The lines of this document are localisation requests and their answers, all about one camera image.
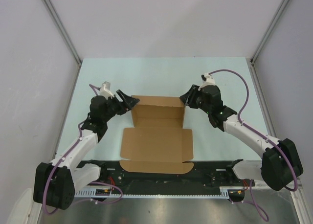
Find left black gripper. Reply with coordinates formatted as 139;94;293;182
102;90;139;122

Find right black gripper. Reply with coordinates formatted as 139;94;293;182
179;85;211;114

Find brown cardboard box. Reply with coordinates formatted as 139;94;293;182
120;95;194;175

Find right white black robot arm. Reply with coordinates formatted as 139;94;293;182
180;85;303;191

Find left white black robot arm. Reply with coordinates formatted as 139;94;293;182
33;89;140;210

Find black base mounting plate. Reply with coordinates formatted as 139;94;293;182
50;159;287;188

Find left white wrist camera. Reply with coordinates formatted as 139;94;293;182
99;81;114;99

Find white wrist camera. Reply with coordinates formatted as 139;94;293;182
99;81;114;99
198;73;216;90

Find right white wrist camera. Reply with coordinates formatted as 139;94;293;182
198;73;216;90

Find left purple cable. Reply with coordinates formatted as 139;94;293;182
43;84;123;214

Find purple cable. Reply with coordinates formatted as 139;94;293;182
43;84;123;214
207;69;299;222

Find right aluminium side rail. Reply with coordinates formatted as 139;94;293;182
246;59;277;137

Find grey slotted cable duct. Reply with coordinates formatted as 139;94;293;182
74;186;244;199

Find left aluminium corner post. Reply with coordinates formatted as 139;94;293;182
42;0;82;66

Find aluminium corner post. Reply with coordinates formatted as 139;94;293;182
42;0;82;66
250;0;291;65

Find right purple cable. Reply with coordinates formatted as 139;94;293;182
207;69;299;222

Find right aluminium corner post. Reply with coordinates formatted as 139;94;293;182
250;0;291;65

